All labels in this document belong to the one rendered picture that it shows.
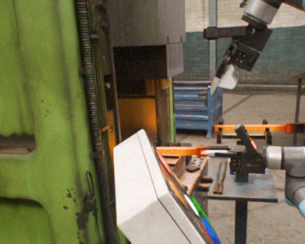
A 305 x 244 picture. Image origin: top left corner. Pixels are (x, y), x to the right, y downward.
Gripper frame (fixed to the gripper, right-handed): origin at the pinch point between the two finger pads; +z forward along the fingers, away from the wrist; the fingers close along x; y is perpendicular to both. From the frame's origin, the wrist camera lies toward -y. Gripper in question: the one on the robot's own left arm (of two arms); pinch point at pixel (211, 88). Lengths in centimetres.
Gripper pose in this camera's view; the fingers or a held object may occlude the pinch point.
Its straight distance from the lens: 100.1
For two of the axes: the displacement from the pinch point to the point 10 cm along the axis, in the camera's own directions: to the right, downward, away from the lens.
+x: 2.7, -3.2, 9.1
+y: 8.7, 4.8, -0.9
